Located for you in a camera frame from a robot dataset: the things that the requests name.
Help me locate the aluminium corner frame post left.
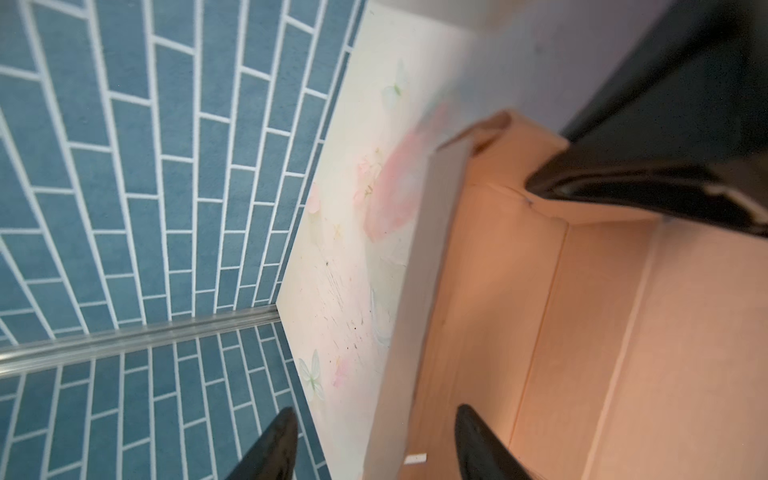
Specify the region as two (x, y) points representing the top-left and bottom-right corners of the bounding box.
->
(1, 305), (280, 378)

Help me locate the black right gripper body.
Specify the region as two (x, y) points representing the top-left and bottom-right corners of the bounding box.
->
(560, 0), (768, 205)

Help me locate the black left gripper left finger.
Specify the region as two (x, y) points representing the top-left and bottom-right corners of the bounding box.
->
(227, 407), (299, 480)

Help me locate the pink cardboard paper box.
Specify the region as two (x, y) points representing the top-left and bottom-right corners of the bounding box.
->
(361, 111), (767, 479)

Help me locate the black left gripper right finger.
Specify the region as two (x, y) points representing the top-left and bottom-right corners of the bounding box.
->
(454, 404), (531, 480)

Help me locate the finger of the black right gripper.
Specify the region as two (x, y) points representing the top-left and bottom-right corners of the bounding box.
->
(525, 146), (767, 237)

